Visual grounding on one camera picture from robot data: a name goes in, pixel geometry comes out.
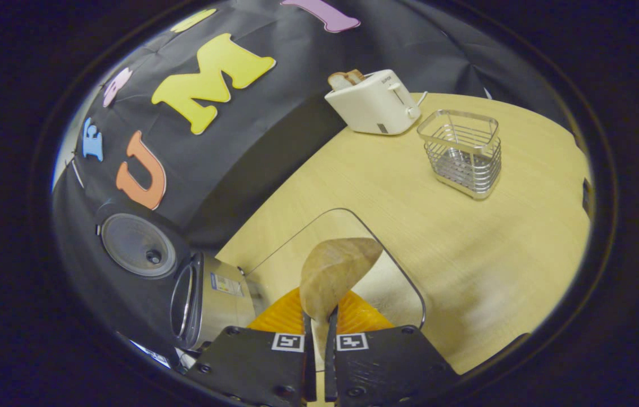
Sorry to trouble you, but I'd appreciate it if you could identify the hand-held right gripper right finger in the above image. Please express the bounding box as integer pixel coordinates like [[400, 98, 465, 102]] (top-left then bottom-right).
[[324, 289, 461, 407]]

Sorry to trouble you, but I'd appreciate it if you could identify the white toaster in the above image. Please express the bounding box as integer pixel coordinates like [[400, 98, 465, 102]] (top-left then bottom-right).
[[324, 69, 423, 136]]

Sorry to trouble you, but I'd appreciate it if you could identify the clear plastic container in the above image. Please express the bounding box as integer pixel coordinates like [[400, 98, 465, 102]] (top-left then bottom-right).
[[245, 207, 427, 354]]

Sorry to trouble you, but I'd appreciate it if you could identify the black backdrop cloth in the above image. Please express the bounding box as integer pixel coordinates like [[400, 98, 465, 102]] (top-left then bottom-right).
[[51, 0, 557, 351]]

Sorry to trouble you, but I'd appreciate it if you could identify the white uncooked rice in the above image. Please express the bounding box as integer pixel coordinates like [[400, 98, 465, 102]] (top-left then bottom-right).
[[347, 257, 425, 331]]

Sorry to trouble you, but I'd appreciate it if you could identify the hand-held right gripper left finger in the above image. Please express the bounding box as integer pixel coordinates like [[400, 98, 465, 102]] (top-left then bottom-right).
[[185, 287, 318, 407]]

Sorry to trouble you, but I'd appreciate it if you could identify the wooden spoon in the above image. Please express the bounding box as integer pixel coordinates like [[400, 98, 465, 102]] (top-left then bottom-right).
[[299, 237, 384, 374]]

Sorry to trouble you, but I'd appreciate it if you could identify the silver black rice cooker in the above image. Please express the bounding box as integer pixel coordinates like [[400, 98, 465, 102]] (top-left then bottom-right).
[[95, 201, 268, 354]]

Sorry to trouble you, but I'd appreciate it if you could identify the metal wire chopstick holder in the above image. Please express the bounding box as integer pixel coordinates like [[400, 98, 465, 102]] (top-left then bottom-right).
[[416, 109, 503, 201]]

